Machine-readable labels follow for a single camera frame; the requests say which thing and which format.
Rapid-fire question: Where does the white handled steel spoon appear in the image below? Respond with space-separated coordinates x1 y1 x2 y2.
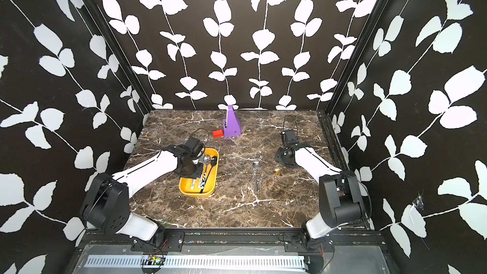
200 155 218 167

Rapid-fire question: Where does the black long spoon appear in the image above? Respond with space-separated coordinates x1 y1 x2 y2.
200 166 213 194

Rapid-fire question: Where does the yellow plastic storage box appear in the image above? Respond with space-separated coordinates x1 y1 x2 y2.
179 148 219 197

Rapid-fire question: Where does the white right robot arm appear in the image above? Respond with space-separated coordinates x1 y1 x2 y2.
275 129 372 239

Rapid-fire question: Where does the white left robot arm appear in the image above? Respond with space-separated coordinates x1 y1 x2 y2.
80 136 205 246

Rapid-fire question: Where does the red small block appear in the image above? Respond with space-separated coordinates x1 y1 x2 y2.
212 129 224 138

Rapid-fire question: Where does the purple plastic stand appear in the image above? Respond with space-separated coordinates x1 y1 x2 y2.
223 105 242 138

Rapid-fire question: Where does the small green circuit board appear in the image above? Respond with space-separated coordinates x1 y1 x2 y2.
142 255 165 268

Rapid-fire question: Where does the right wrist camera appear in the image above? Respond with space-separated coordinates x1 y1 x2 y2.
281 129 299 148

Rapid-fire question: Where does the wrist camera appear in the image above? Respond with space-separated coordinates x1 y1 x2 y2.
185 136 204 159
281 129 299 148

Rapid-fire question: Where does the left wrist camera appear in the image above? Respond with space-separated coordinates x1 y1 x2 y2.
185 136 204 159

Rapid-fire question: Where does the black aluminium frame rail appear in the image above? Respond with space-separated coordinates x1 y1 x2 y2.
317 110 372 228

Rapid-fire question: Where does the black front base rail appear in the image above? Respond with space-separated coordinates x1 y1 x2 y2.
131 228 389 254

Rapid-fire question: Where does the white slotted cable duct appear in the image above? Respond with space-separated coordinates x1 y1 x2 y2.
82 255 308 271

